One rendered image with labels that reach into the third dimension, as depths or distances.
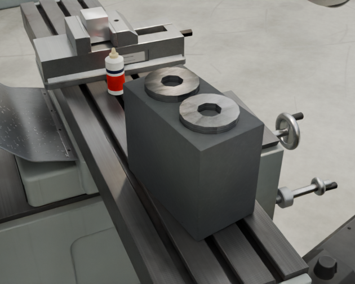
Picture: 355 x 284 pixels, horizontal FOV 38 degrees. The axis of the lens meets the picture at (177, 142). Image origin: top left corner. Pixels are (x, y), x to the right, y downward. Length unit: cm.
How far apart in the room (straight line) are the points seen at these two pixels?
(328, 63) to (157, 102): 260
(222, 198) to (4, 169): 69
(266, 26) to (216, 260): 302
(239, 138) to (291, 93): 225
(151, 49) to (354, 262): 69
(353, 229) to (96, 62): 75
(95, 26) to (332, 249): 77
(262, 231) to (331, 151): 176
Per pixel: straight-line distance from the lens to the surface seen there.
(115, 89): 118
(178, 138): 75
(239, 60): 328
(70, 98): 119
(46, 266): 134
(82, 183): 119
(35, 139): 118
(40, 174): 117
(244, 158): 79
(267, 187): 147
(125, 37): 123
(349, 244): 135
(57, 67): 123
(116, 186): 94
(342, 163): 255
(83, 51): 122
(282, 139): 163
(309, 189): 159
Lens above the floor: 156
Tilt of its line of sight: 37 degrees down
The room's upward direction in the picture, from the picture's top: straight up
